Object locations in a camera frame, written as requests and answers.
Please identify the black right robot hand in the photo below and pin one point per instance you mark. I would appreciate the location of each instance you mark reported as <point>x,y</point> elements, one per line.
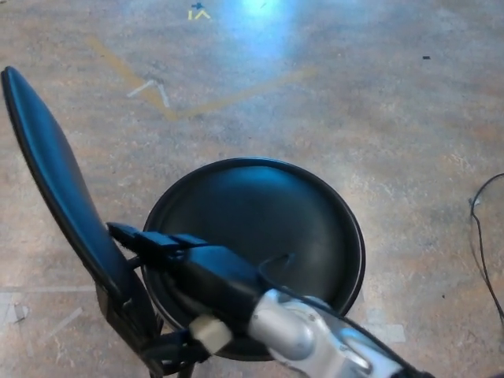
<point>220,275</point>

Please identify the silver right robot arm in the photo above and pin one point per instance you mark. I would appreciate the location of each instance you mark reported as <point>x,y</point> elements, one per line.
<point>299,334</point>

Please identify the black swivel chair with backrest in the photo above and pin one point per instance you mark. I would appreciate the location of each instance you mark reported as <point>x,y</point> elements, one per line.
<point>252,212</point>

